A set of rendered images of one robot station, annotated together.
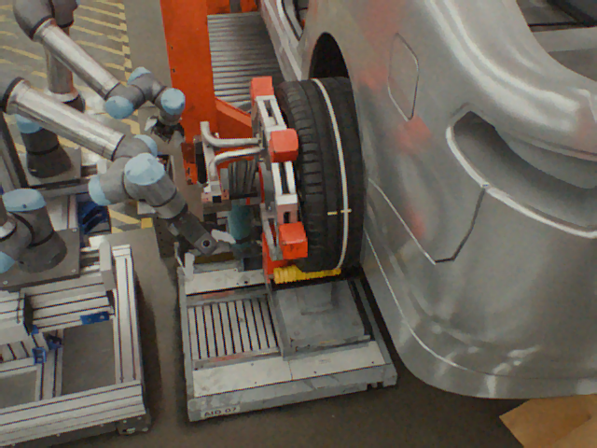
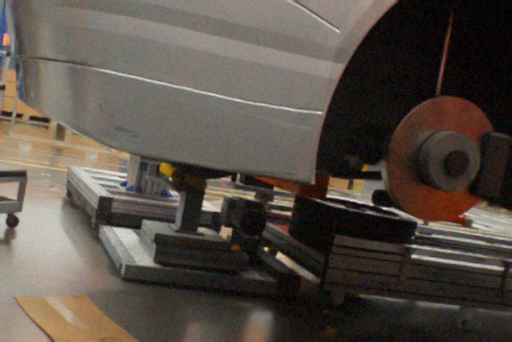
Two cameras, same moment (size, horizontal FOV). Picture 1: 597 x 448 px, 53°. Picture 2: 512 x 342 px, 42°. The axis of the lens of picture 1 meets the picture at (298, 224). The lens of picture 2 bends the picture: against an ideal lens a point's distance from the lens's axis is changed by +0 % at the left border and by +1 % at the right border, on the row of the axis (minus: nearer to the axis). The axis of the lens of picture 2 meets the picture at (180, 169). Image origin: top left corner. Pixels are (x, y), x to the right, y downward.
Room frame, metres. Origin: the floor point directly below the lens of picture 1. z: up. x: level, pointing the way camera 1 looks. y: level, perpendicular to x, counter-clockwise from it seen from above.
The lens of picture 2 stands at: (1.36, -3.45, 0.86)
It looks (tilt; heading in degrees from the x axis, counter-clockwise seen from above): 6 degrees down; 86
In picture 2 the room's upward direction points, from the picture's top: 11 degrees clockwise
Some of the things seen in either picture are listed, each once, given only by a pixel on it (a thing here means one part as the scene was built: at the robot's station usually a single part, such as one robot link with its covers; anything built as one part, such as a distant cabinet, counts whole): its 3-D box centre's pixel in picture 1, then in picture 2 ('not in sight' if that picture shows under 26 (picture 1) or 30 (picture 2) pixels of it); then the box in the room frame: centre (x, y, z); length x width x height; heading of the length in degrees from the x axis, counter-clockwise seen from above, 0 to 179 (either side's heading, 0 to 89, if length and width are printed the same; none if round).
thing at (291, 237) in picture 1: (292, 241); not in sight; (1.36, 0.02, 0.85); 0.09 x 0.08 x 0.07; 12
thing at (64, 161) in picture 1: (45, 154); not in sight; (1.80, 0.92, 0.87); 0.15 x 0.15 x 0.10
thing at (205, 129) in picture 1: (229, 124); not in sight; (1.74, 0.23, 1.03); 0.19 x 0.18 x 0.11; 102
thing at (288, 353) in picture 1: (312, 302); (192, 249); (1.76, -0.07, 0.13); 0.50 x 0.36 x 0.10; 12
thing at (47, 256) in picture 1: (36, 243); not in sight; (1.33, 0.78, 0.87); 0.15 x 0.15 x 0.10
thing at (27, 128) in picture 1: (37, 125); not in sight; (1.81, 0.91, 0.98); 0.13 x 0.12 x 0.14; 158
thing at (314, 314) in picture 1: (316, 281); (188, 212); (1.70, -0.08, 0.32); 0.40 x 0.30 x 0.28; 12
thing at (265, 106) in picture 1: (272, 181); not in sight; (1.67, 0.09, 0.85); 0.54 x 0.07 x 0.54; 12
